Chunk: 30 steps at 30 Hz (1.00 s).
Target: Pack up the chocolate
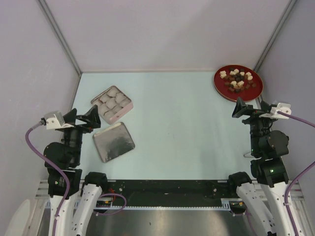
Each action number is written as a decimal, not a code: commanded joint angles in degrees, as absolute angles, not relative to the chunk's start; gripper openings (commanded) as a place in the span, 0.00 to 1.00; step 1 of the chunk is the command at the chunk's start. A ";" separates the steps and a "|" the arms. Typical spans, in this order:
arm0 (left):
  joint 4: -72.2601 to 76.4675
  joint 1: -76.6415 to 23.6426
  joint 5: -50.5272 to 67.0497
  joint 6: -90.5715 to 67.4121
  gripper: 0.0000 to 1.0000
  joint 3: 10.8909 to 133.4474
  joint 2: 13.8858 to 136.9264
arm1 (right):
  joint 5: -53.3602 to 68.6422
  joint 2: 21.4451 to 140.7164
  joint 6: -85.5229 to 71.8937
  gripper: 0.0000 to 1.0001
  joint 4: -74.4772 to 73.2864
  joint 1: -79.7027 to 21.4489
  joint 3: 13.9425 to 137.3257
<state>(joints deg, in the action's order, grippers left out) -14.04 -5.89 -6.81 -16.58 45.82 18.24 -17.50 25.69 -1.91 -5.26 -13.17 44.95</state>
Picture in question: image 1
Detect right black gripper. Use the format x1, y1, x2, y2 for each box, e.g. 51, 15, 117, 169
231, 96, 277, 154

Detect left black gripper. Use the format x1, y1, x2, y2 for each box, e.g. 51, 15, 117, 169
62, 104, 100, 164

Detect red round plate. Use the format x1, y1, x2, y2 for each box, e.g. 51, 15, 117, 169
214, 65, 263, 102

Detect pink chocolate tin box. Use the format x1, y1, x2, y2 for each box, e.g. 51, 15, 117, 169
91, 86, 133, 124

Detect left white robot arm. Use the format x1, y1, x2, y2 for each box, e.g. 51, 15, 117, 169
25, 105, 109, 236

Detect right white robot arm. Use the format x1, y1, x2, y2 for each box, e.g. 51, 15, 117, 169
227, 97, 306, 236

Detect silver tin lid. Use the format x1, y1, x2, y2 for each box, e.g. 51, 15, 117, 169
93, 122, 135, 163

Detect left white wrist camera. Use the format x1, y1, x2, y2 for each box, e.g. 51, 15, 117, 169
41, 111, 74, 130

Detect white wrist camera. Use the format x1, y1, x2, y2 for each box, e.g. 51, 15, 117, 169
41, 111, 74, 130
259, 102, 291, 119

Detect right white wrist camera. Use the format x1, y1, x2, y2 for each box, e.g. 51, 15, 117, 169
259, 102, 291, 119

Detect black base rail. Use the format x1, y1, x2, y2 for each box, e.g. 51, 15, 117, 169
82, 179, 254, 207

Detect white slotted cable duct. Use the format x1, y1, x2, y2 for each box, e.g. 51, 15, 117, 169
94, 199, 245, 211

